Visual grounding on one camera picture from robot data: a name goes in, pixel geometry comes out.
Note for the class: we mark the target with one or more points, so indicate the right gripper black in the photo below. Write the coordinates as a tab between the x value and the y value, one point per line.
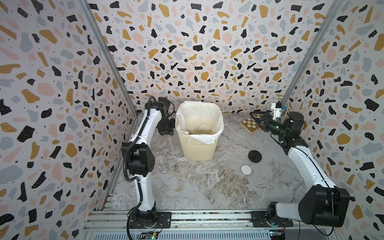
267	119

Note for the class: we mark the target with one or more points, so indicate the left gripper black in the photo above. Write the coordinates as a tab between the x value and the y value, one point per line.
169	132

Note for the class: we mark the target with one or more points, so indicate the black jar lid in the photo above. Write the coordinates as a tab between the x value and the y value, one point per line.
254	156

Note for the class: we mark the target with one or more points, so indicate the clear plastic jar lid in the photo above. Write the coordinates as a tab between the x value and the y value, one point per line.
242	157

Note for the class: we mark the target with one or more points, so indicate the white jar lid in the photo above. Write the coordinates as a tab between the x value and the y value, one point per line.
246	170

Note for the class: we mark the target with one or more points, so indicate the white lid tea jar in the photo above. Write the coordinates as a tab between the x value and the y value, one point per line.
164	167

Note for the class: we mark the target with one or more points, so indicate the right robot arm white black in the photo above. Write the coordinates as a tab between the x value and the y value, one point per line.
324	204

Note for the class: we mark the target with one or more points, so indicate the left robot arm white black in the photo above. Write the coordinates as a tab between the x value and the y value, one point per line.
139	160

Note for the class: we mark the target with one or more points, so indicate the wooden chessboard box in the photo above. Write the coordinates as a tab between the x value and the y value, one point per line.
249	125

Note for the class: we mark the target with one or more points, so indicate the cream ribbed trash bin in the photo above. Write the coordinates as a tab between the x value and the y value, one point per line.
194	152

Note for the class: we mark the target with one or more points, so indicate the white plastic bin liner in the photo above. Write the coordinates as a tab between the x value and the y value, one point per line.
199	122

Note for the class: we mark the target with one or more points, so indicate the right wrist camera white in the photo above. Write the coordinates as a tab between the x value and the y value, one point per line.
278	110

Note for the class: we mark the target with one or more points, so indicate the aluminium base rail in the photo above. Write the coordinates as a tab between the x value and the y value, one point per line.
201	225

